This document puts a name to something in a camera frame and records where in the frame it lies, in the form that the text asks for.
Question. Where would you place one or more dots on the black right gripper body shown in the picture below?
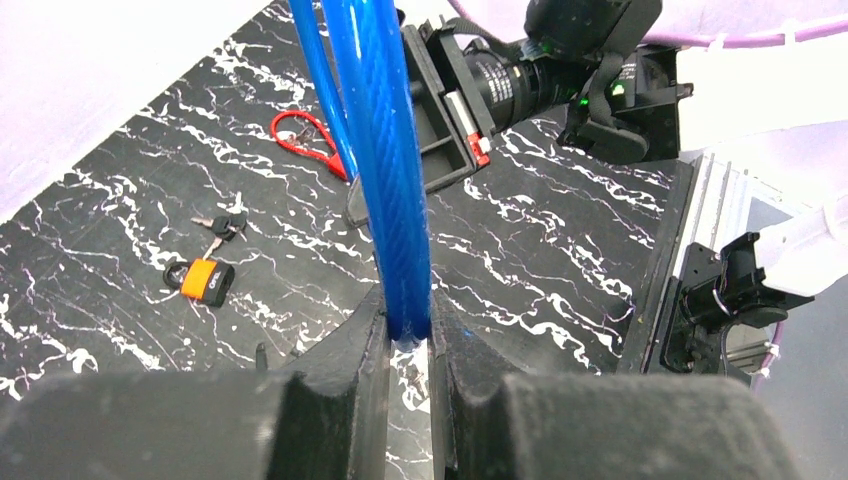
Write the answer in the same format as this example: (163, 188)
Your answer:
(619, 89)

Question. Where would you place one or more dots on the black padlock keys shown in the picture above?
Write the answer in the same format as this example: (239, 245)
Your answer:
(224, 228)

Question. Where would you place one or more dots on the blue cable lock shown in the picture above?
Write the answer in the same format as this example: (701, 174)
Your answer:
(364, 92)

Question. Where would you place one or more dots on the red cable lock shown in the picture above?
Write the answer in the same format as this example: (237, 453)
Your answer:
(313, 140)

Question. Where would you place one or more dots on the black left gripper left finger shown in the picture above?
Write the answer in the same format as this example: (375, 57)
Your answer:
(321, 416)

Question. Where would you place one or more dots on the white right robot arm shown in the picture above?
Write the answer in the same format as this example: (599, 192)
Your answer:
(756, 278)

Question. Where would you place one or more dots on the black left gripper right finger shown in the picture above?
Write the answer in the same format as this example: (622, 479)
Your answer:
(492, 420)

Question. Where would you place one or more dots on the orange black padlock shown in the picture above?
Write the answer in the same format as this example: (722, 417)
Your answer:
(204, 281)

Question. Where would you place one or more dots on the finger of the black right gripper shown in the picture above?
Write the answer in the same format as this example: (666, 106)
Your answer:
(355, 213)

